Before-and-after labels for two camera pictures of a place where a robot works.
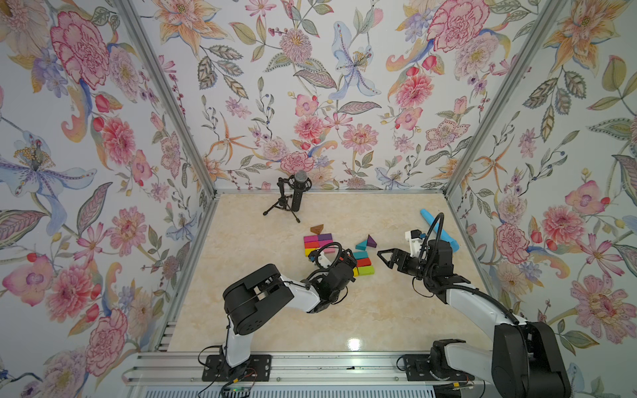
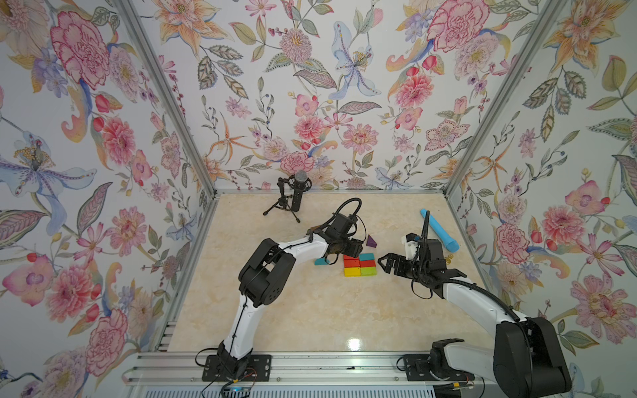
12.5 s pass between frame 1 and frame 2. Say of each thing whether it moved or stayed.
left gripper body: moved
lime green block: stayed
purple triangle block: stayed
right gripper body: stayed
